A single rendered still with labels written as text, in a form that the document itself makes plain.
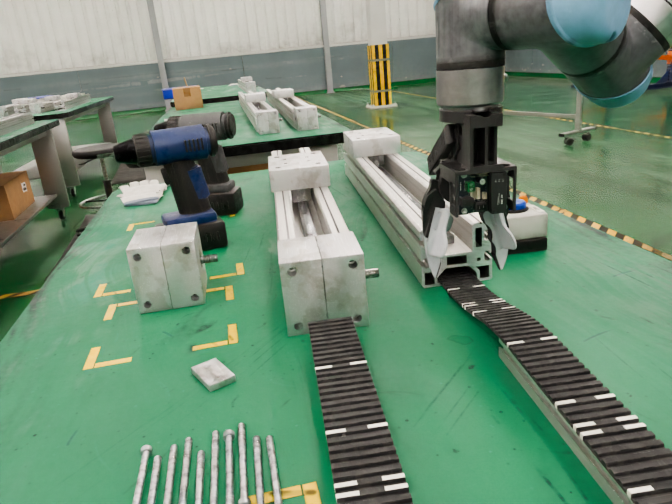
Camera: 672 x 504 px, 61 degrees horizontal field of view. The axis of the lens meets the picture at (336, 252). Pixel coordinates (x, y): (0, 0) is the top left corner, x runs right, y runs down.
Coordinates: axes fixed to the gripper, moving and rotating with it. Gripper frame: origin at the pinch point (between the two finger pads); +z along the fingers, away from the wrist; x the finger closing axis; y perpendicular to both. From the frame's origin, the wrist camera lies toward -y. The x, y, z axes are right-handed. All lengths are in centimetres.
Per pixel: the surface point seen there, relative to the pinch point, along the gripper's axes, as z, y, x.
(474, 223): -3.9, -4.1, 2.7
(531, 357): 0.9, 22.5, -1.3
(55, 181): 53, -399, -197
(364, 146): -6, -61, -3
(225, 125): -14, -56, -32
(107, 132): 51, -716, -236
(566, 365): 1.0, 24.5, 1.0
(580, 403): 1.1, 29.8, -0.5
